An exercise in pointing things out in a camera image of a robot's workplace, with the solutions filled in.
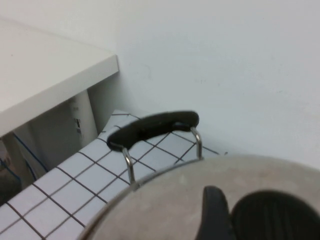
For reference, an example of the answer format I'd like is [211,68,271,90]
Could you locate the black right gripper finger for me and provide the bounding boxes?
[196,186,236,240]

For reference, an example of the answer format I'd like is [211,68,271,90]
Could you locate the blue cable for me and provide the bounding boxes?
[11,131,49,181]

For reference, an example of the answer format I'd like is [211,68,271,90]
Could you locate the white desk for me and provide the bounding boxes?
[0,17,120,186]

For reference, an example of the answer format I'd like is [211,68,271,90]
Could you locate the white black-grid checkered tablecloth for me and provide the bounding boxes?
[0,108,221,240]

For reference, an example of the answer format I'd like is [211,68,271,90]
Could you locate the stainless steel pot lid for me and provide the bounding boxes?
[77,153,320,240]

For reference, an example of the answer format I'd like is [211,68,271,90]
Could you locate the stainless steel pot black handles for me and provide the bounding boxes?
[106,109,204,192]

